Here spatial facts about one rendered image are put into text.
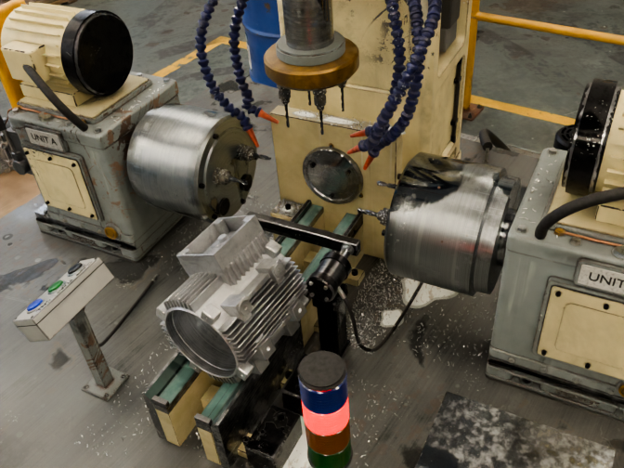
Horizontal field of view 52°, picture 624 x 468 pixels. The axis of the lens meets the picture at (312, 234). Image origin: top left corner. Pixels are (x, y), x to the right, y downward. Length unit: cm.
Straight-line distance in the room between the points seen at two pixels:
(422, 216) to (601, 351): 37
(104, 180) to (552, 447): 106
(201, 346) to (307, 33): 59
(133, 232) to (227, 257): 55
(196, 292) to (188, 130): 45
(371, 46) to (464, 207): 44
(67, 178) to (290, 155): 52
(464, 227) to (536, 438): 36
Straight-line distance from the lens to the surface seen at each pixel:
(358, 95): 148
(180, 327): 120
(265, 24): 332
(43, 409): 143
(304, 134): 144
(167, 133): 144
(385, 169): 139
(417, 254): 119
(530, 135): 362
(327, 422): 84
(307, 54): 120
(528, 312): 119
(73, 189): 162
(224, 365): 119
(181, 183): 140
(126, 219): 159
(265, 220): 133
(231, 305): 106
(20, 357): 155
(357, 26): 142
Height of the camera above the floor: 184
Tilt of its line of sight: 40 degrees down
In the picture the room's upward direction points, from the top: 5 degrees counter-clockwise
